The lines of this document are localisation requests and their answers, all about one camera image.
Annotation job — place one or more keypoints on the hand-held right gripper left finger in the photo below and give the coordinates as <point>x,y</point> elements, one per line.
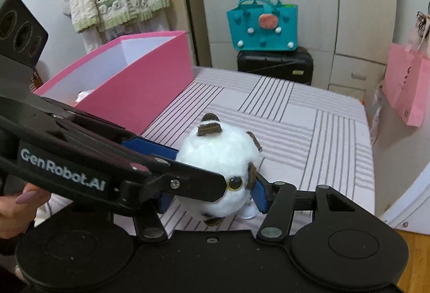
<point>164,204</point>

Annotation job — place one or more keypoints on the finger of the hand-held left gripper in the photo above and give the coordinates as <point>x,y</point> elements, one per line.
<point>188,183</point>
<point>151,149</point>

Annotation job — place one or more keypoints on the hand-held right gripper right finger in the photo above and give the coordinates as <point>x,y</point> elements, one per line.
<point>258,193</point>

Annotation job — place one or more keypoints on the white plush with brown ears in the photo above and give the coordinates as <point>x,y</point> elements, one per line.
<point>215,155</point>

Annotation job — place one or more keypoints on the pink cardboard box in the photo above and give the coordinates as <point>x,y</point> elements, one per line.
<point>144,88</point>

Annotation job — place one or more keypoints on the small white plush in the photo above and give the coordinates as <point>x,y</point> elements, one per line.
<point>85,96</point>

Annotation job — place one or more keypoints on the person's left hand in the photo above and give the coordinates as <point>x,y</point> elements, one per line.
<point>16,212</point>

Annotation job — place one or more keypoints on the striped tablecloth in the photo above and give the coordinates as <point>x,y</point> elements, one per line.
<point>285,131</point>

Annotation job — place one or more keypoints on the black suitcase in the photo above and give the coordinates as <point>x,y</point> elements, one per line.
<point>275,66</point>

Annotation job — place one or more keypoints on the teal felt handbag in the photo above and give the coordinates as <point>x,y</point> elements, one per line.
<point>262,30</point>

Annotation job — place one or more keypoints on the pink paper bag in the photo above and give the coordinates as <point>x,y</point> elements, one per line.
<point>408,84</point>

